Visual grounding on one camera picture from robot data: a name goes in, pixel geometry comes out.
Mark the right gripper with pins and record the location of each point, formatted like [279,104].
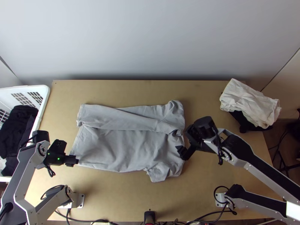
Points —
[191,150]

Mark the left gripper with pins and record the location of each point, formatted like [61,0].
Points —
[71,161]

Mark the grey t-shirt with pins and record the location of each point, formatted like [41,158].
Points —
[121,145]

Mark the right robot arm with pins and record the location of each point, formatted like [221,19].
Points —
[257,161]

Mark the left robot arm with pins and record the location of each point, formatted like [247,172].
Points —
[21,168]

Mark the heap of clothes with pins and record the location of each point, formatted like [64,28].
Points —
[16,126]

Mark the white laundry basket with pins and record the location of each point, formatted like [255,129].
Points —
[35,90]

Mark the pile of folded clothes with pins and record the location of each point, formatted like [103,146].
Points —
[246,100]

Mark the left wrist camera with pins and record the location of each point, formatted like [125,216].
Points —
[58,145]

